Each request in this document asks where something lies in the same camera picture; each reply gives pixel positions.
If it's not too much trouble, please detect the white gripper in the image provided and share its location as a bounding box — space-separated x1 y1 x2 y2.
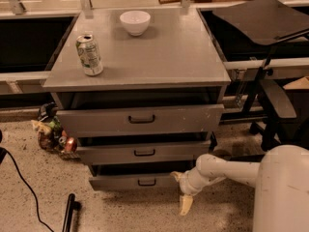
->
170 168 225 216

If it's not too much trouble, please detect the grey drawer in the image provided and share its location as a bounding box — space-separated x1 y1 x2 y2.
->
89 173 179 190
77 140 211 165
57 104 223 137

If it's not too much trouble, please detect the green white soda can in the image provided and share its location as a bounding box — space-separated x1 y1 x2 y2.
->
75 34 103 76

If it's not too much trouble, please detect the black office chair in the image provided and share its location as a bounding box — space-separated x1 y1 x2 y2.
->
212 0 309 152

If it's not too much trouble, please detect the grey top drawer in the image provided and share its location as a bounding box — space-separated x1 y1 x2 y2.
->
57 104 223 137

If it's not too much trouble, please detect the grey middle drawer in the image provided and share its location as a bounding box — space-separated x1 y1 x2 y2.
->
77 140 211 165

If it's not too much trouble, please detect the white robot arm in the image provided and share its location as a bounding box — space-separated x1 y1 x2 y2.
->
172 145 309 232

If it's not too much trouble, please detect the white bowl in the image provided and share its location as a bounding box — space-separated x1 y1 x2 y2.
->
120 11 151 36

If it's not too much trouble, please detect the grey bottom drawer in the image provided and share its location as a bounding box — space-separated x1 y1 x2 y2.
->
89 173 179 190

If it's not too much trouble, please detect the black cable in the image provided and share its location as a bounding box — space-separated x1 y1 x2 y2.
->
0 147 55 232

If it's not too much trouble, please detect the grey drawer cabinet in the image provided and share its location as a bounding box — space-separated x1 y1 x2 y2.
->
44 9 230 177

